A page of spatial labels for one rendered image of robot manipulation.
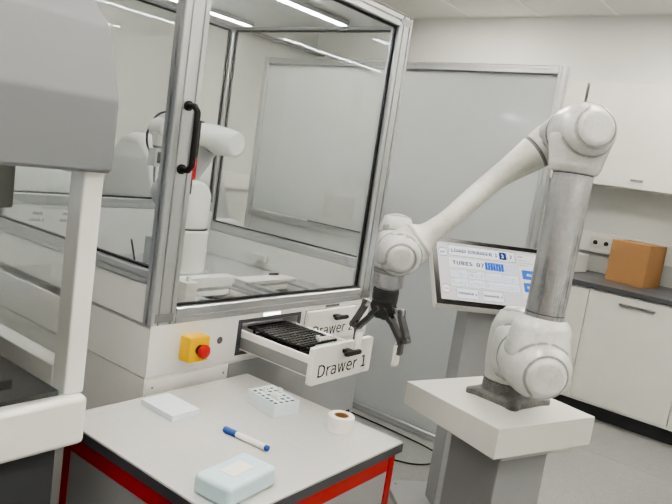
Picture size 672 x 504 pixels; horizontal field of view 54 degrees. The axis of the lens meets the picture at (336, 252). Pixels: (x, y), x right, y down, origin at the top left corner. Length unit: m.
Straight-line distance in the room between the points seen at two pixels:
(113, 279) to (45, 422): 0.63
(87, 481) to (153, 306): 0.46
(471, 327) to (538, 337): 1.10
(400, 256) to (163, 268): 0.63
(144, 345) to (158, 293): 0.15
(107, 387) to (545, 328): 1.21
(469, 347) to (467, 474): 0.88
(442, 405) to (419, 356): 1.88
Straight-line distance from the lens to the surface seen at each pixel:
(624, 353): 4.70
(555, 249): 1.76
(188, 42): 1.81
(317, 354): 1.88
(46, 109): 1.30
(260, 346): 2.03
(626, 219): 5.37
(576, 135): 1.71
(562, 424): 1.97
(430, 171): 3.73
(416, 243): 1.69
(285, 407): 1.82
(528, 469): 2.09
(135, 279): 1.88
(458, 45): 6.10
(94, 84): 1.36
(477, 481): 2.06
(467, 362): 2.87
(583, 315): 4.74
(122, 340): 1.95
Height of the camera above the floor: 1.45
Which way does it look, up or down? 8 degrees down
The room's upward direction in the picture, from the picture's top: 8 degrees clockwise
